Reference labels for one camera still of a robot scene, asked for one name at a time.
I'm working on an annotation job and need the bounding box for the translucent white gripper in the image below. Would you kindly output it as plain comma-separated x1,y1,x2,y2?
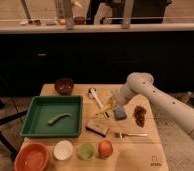
109,84,136,108

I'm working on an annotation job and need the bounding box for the yellow banana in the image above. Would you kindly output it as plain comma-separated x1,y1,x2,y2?
96,103,116,115

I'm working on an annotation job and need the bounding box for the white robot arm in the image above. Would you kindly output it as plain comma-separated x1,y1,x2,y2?
111,72,194,141

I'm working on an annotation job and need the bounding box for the white small bowl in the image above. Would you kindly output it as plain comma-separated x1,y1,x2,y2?
53,140,73,161

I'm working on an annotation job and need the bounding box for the red bowl on counter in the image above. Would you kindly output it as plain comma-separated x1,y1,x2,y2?
74,17,86,25

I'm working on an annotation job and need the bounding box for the orange bowl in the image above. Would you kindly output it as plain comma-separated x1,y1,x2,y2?
14,143,50,171

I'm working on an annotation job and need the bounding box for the blue sponge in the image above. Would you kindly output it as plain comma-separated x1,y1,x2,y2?
114,107,127,120

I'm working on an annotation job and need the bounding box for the red grapes bunch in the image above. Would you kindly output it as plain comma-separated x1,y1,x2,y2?
134,106,147,127

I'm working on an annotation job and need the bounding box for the silver fork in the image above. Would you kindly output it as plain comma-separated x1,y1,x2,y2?
115,132,148,139

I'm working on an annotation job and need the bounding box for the wooden block brush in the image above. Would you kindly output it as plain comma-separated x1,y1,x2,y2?
86,120,109,137

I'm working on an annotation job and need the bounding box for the orange fruit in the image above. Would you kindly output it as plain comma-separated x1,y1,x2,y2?
98,140,113,158

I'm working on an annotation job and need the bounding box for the green small cup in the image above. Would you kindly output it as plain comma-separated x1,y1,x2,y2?
77,142,95,160

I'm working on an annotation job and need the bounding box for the green bean pod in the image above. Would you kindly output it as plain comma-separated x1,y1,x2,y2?
47,113,72,125

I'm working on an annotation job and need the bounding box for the green plastic tray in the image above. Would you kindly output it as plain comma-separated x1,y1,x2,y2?
21,96,83,137

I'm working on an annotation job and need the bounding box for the dark counter cabinet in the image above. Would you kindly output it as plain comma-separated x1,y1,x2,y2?
0,25,194,96

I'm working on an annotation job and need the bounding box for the white handled spatula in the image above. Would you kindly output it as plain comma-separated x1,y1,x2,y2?
88,88,110,119

